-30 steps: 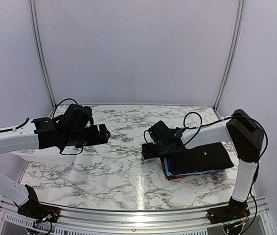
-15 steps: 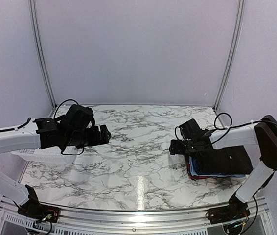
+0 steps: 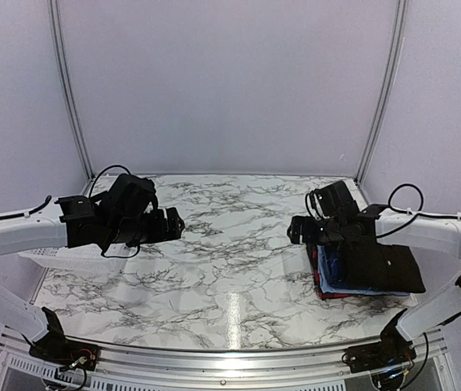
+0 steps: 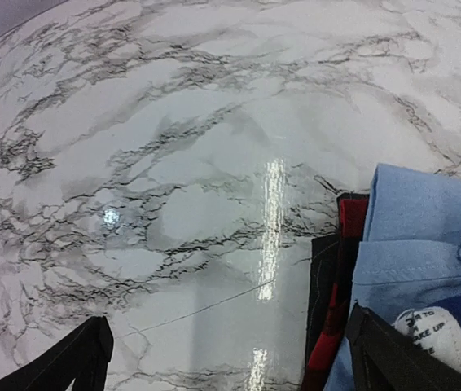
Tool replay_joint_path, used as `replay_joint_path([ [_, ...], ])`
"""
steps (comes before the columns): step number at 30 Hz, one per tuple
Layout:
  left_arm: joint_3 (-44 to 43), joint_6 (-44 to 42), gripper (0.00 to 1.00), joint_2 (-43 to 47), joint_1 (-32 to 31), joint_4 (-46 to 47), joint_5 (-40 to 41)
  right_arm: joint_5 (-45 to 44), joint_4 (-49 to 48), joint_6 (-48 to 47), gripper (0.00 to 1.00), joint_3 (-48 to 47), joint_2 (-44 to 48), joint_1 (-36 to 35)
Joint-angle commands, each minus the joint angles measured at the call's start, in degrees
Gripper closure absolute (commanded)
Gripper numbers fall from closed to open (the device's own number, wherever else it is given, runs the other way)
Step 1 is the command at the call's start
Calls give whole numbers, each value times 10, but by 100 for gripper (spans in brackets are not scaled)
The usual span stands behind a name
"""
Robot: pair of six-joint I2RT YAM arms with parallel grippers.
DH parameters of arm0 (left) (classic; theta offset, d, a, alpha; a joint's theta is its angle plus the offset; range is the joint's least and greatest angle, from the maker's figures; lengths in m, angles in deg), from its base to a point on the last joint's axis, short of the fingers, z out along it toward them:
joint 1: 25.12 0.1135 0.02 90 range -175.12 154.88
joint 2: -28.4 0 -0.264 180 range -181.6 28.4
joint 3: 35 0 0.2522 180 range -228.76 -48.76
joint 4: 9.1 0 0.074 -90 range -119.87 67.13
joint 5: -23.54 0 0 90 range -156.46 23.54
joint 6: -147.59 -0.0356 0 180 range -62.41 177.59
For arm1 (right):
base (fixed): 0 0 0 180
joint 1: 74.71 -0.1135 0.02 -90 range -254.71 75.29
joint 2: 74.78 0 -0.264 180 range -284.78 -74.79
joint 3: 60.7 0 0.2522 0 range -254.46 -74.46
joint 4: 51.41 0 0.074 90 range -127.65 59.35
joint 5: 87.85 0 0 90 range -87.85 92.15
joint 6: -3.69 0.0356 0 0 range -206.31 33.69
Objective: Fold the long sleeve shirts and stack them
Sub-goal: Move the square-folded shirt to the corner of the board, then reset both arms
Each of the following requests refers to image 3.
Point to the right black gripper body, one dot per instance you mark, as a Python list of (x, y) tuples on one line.
[(331, 235)]

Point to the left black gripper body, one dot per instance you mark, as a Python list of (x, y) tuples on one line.
[(129, 231)]

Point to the black long sleeve shirt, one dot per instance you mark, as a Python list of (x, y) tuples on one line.
[(385, 268)]

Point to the red plaid shirt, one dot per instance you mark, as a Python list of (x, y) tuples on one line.
[(312, 253)]

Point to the blue plaid shirt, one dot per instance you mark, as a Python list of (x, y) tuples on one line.
[(335, 266)]

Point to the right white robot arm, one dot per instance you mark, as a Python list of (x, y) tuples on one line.
[(435, 241)]

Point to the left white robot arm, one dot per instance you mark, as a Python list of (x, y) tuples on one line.
[(66, 222)]

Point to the white plastic basket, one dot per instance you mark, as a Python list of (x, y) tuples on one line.
[(87, 258)]

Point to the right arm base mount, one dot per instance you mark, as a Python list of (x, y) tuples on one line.
[(374, 356)]

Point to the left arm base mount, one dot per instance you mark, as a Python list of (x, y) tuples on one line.
[(63, 351)]

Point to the front aluminium rail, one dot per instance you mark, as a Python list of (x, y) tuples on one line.
[(321, 367)]

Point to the left aluminium frame post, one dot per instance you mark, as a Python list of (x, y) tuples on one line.
[(57, 33)]

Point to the aluminium frame post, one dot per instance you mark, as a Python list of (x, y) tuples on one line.
[(57, 33), (390, 73)]

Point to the right aluminium frame post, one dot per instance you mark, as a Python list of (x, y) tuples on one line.
[(390, 73)]

